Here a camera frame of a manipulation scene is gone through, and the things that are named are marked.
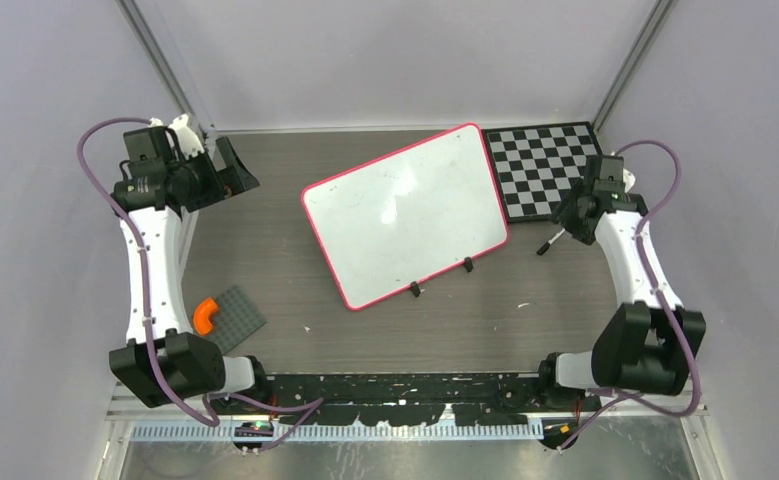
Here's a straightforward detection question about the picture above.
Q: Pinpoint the black whiteboard marker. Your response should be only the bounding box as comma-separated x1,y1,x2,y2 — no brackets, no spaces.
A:
536,229,566,256

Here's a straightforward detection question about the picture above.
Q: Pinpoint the pink framed whiteboard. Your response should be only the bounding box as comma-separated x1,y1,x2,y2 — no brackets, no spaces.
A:
300,123,509,311

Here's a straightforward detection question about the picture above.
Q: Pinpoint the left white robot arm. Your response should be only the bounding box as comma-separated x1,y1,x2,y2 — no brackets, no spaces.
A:
109,116,272,414

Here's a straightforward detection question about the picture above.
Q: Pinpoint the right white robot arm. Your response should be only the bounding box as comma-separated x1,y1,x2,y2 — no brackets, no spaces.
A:
535,155,706,411

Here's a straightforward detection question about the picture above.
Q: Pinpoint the black white checkerboard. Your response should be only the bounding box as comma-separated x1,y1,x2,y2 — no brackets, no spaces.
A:
483,121,601,223

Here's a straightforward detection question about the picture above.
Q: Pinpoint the orange curved pipe piece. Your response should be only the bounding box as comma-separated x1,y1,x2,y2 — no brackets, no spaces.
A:
192,297,220,336

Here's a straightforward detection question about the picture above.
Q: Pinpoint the grey studded baseplate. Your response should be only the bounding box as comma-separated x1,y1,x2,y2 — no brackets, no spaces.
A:
207,285,267,355

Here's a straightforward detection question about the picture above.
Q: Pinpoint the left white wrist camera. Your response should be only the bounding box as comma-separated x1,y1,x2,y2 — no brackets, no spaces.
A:
148,113,207,162

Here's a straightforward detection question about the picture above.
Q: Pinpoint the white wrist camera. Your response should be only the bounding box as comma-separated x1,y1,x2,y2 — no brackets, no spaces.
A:
622,168,636,194
148,113,207,162

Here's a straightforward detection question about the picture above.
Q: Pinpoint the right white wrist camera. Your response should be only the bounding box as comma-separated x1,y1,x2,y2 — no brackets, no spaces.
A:
622,168,636,194

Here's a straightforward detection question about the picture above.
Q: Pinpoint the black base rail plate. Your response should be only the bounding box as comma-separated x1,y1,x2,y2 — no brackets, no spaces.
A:
249,372,600,427

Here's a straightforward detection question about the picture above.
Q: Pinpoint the white slotted cable duct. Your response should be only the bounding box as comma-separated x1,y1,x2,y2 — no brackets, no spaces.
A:
130,419,544,443

